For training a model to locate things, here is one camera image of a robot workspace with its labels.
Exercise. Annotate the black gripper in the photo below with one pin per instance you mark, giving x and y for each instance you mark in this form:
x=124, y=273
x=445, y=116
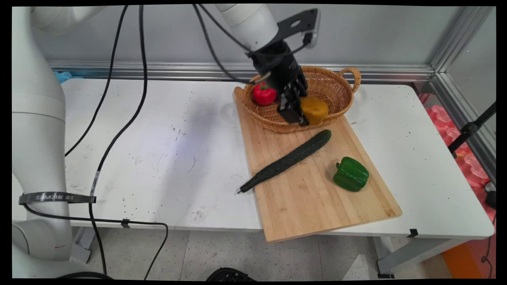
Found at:
x=277, y=65

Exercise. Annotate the yellow bell pepper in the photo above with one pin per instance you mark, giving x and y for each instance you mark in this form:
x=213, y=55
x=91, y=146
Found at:
x=315, y=111

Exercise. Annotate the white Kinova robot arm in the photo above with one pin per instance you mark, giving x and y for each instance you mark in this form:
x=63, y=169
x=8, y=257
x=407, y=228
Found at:
x=37, y=118

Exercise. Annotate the red bell pepper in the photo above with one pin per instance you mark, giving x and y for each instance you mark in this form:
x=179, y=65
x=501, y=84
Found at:
x=264, y=94

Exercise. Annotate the dark green cucumber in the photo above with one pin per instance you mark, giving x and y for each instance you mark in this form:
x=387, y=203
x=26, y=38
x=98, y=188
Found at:
x=289, y=160

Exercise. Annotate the green bell pepper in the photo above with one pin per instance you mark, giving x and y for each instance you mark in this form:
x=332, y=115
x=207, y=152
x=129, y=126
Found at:
x=350, y=175

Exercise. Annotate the wooden cutting board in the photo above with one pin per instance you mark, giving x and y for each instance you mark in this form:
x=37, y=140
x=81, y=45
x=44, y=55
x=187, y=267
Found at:
x=309, y=198

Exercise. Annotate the black tripod stand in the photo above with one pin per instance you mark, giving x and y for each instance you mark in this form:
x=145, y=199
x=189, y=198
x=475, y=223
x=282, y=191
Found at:
x=471, y=127

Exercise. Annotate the black table edge clip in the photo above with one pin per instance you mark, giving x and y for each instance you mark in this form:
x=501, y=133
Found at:
x=413, y=232
x=125, y=223

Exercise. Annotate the red foam floor mat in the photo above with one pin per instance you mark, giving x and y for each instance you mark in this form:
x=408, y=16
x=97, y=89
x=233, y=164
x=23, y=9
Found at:
x=471, y=166

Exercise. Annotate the black round floor object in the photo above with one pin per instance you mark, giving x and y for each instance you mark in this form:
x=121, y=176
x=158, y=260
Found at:
x=229, y=274

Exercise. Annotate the grey table leg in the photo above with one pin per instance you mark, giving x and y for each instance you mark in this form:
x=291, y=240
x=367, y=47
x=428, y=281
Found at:
x=416, y=253
x=82, y=245

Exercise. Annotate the orange floor board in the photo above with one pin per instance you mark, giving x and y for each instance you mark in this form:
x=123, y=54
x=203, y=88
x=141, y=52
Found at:
x=461, y=261

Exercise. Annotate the blue plastic sheet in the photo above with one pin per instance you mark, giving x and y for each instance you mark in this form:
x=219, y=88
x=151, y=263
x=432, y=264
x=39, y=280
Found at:
x=62, y=76

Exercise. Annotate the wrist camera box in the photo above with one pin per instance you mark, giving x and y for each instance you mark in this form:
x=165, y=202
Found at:
x=315, y=27

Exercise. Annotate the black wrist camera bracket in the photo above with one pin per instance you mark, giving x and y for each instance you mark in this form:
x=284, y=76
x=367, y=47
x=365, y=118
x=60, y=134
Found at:
x=295, y=23

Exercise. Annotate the aluminium long frame rail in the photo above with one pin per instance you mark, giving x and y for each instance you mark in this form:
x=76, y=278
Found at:
x=178, y=70

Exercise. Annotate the aluminium end frame rail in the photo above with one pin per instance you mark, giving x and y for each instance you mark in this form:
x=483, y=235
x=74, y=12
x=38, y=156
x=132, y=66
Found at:
x=463, y=114

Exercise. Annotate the aluminium corner frame post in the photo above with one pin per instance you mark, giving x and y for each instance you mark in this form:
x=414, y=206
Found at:
x=461, y=37

